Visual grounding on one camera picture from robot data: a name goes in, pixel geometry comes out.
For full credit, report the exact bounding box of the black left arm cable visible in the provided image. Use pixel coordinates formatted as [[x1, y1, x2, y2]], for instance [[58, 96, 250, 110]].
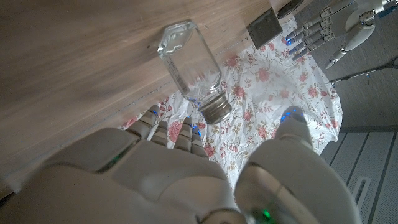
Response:
[[329, 55, 398, 84]]

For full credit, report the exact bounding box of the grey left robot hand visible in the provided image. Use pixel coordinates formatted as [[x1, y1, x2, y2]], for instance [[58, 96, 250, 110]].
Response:
[[284, 0, 386, 70]]

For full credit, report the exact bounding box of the dark grey block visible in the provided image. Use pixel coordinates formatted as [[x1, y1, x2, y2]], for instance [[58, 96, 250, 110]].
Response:
[[246, 7, 284, 50]]

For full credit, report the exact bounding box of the clear glass salt shaker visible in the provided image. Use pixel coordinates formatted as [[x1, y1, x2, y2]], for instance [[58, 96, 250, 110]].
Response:
[[157, 19, 233, 125]]

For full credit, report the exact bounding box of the floral backdrop cloth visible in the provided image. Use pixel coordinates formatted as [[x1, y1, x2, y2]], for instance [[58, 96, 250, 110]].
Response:
[[119, 17, 343, 187]]

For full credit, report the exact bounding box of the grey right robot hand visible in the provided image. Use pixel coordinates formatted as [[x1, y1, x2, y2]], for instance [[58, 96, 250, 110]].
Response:
[[0, 105, 363, 224]]

